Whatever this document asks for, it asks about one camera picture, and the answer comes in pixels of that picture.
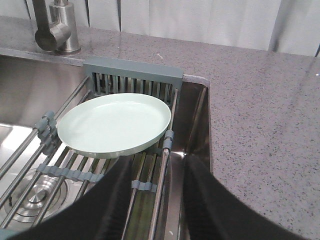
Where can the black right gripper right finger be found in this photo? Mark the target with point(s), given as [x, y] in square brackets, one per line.
[214, 213]

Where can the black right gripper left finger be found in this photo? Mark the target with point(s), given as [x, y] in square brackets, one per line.
[100, 214]

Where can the light green round plate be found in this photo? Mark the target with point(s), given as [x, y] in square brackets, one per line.
[114, 125]

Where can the teal metal dish rack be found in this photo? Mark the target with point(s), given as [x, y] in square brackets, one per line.
[105, 140]

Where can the round steel sink drain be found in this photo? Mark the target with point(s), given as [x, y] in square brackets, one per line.
[33, 203]

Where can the stainless steel sink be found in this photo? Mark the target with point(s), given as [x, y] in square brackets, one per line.
[100, 150]

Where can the stainless steel faucet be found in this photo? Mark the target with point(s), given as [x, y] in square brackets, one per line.
[58, 34]

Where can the white pleated curtain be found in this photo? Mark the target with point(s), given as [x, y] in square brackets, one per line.
[286, 26]

